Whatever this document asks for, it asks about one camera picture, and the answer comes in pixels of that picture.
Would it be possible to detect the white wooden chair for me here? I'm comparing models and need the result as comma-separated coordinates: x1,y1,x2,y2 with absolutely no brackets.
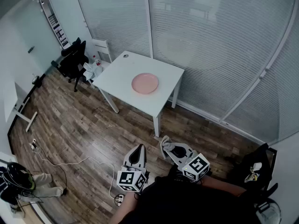
87,39,113,89

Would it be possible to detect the person's left forearm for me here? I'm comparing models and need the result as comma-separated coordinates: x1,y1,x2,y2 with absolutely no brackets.
109,191,142,224

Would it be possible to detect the pink plate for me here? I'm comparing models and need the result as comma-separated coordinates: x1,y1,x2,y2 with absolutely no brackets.
131,72,159,95

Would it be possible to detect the yellow white crumpled item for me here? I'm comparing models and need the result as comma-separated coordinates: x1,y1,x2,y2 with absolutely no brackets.
244,166,260,183

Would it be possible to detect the black chair with bag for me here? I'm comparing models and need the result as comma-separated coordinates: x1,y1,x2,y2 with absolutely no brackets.
228,143,279,197

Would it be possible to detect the person's black clothing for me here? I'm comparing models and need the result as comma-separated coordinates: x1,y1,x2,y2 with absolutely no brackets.
126,165,262,224

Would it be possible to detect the person's right forearm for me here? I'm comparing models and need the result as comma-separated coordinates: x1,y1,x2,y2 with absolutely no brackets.
201,175,247,197

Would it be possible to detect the white crumpled garment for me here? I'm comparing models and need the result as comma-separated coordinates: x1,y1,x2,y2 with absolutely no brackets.
83,62,104,81

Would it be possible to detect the grey cloth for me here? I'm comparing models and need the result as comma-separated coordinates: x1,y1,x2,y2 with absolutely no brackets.
159,135,175,165

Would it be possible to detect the white square table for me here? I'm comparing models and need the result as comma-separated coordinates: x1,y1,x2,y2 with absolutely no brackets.
92,50,185,138

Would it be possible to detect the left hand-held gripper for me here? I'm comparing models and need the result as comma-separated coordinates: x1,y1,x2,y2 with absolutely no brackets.
116,143,148,193

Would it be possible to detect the black cable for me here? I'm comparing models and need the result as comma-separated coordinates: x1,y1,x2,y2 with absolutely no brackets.
37,146,69,196

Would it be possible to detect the white power cable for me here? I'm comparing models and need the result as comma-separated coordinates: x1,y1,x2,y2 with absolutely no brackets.
32,146,120,200

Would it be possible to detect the white standing desk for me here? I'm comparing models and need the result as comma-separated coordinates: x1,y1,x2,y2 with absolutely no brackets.
4,81,38,133

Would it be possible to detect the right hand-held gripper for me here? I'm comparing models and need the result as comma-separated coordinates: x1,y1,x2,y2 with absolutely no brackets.
170,142,211,182

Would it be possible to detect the shelf behind glass strip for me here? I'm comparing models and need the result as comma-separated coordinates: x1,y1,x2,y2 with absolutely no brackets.
36,0,71,50

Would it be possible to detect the black office chair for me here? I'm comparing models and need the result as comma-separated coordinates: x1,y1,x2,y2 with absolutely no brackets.
51,37,90,92

